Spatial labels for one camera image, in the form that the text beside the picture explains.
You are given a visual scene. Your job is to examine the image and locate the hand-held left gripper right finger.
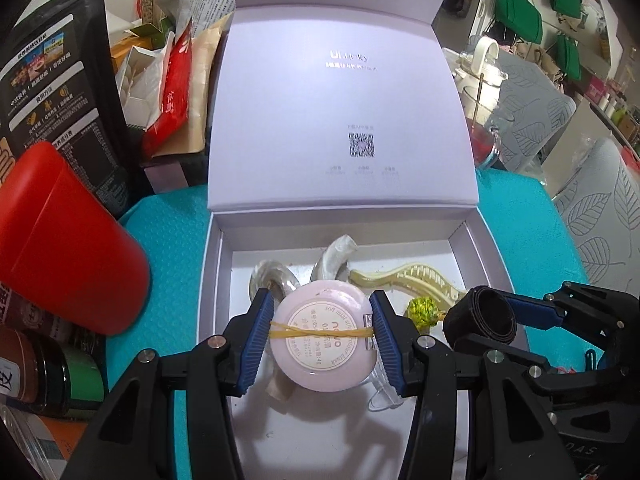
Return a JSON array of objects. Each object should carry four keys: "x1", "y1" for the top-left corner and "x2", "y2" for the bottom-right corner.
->
[{"x1": 370, "y1": 294, "x2": 566, "y2": 480}]

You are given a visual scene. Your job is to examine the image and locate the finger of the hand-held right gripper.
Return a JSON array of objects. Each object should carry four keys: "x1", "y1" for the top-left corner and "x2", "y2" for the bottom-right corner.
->
[
  {"x1": 505, "y1": 282, "x2": 640, "y2": 356},
  {"x1": 500, "y1": 345, "x2": 631, "y2": 396}
]

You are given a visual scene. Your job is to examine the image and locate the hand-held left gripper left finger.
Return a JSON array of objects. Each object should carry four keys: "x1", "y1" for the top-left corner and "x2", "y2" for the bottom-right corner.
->
[{"x1": 65, "y1": 290, "x2": 276, "y2": 480}]

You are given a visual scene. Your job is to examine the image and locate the black strap roll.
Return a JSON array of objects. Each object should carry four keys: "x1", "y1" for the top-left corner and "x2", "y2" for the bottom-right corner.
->
[{"x1": 444, "y1": 285, "x2": 521, "y2": 348}]

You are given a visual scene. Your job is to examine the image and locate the pink round compact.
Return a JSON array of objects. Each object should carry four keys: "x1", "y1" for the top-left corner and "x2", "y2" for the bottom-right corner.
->
[{"x1": 270, "y1": 280, "x2": 378, "y2": 392}]

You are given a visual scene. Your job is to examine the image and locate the white gift box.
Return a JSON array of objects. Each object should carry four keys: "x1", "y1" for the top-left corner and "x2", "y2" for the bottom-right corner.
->
[{"x1": 197, "y1": 0, "x2": 516, "y2": 480}]

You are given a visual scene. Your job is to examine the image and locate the green yellow scrunchie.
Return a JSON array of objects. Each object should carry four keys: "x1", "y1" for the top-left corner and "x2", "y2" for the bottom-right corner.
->
[{"x1": 405, "y1": 297, "x2": 446, "y2": 333}]

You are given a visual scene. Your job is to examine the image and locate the cream hair claw clip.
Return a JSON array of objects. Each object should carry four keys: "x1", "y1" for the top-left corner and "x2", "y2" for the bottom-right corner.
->
[{"x1": 348, "y1": 262, "x2": 468, "y2": 318}]

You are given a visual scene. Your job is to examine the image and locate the pearly grey hair claw clip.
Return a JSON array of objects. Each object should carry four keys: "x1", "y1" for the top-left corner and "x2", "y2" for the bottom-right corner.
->
[{"x1": 248, "y1": 234, "x2": 358, "y2": 401}]

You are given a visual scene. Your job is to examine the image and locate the grey leaf-pattern chair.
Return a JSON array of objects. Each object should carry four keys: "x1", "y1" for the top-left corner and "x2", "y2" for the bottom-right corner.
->
[
  {"x1": 492, "y1": 52, "x2": 576, "y2": 176},
  {"x1": 555, "y1": 137, "x2": 640, "y2": 286}
]

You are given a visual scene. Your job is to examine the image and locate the teal bubble mailer mat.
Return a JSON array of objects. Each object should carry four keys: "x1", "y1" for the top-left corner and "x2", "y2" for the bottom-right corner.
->
[{"x1": 120, "y1": 165, "x2": 591, "y2": 480}]

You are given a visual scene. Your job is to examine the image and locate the glass mug with red drink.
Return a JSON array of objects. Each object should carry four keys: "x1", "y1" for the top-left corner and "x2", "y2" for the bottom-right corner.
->
[{"x1": 462, "y1": 85, "x2": 506, "y2": 168}]

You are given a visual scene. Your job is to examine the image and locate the dark green jar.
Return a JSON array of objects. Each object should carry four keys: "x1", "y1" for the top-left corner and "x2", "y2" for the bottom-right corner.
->
[{"x1": 35, "y1": 335, "x2": 107, "y2": 418}]

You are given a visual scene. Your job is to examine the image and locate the red canister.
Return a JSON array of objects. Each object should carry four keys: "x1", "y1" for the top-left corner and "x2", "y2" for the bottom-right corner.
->
[{"x1": 0, "y1": 141, "x2": 152, "y2": 337}]

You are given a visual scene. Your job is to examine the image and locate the group of clear spice jars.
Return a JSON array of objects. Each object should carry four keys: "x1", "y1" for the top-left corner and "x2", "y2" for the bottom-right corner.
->
[{"x1": 0, "y1": 280, "x2": 106, "y2": 480}]

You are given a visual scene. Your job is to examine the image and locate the brown kraft pouch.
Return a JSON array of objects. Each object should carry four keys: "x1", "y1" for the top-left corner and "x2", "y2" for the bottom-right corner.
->
[{"x1": 175, "y1": 27, "x2": 224, "y2": 157}]

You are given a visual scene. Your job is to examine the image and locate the red snack packet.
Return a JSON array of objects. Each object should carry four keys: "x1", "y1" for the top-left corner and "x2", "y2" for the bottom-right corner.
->
[{"x1": 141, "y1": 20, "x2": 193, "y2": 161}]

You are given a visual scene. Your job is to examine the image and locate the black snack pouch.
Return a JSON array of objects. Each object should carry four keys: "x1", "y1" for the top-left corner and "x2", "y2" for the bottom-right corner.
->
[{"x1": 0, "y1": 0, "x2": 132, "y2": 218}]

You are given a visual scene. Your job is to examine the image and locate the printed paper leaflet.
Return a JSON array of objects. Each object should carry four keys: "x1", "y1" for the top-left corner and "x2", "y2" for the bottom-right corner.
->
[{"x1": 177, "y1": 0, "x2": 236, "y2": 36}]

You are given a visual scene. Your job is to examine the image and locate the white jug with handle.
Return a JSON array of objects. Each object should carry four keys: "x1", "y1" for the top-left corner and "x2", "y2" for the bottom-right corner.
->
[{"x1": 445, "y1": 37, "x2": 508, "y2": 106}]

